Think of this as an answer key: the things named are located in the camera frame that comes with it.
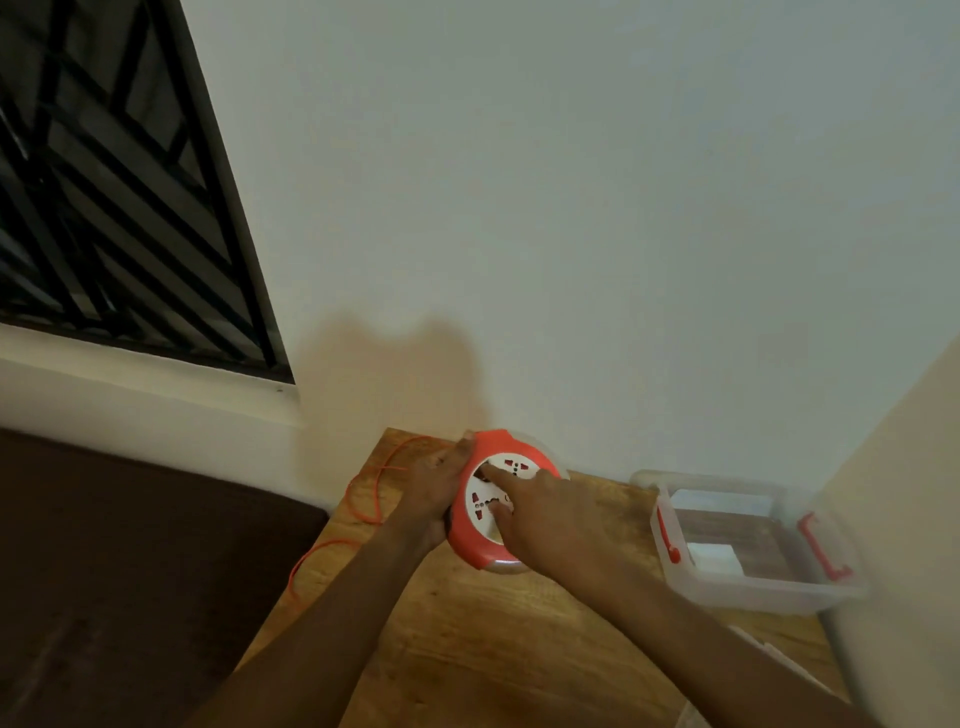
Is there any person's left hand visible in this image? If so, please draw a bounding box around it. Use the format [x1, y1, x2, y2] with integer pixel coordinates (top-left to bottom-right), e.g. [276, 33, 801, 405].
[386, 431, 481, 556]

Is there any person's right hand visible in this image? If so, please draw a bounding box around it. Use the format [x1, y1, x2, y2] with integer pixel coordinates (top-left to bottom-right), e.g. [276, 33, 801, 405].
[479, 463, 639, 594]

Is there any orange extension cord reel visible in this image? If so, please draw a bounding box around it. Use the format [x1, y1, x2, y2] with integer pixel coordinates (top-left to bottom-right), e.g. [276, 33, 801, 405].
[447, 428, 571, 576]

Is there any orange cord with plug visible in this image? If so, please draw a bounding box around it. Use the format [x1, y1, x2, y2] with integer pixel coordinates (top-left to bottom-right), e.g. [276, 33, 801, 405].
[287, 434, 451, 609]

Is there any clear plastic storage box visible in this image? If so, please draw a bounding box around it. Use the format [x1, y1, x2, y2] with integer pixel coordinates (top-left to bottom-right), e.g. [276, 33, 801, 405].
[629, 470, 871, 618]

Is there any person's right forearm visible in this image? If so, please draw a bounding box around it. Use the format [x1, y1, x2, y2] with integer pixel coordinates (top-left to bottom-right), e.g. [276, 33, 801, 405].
[577, 554, 879, 728]

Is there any person's left forearm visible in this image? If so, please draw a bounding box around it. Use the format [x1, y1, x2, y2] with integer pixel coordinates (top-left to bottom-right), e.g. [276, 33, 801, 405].
[183, 517, 444, 728]

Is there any clear plastic box lid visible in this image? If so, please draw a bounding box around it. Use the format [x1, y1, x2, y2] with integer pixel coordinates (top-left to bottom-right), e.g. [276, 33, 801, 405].
[674, 626, 849, 728]

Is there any dark brown mattress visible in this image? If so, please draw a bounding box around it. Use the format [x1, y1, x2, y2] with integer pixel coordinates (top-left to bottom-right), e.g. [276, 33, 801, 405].
[0, 427, 331, 728]

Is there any beige cabinet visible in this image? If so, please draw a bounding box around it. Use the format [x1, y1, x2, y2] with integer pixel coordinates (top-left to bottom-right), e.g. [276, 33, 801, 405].
[817, 352, 960, 728]

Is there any black metal window grille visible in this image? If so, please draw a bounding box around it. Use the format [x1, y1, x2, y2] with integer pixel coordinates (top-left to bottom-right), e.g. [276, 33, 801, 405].
[0, 0, 296, 385]

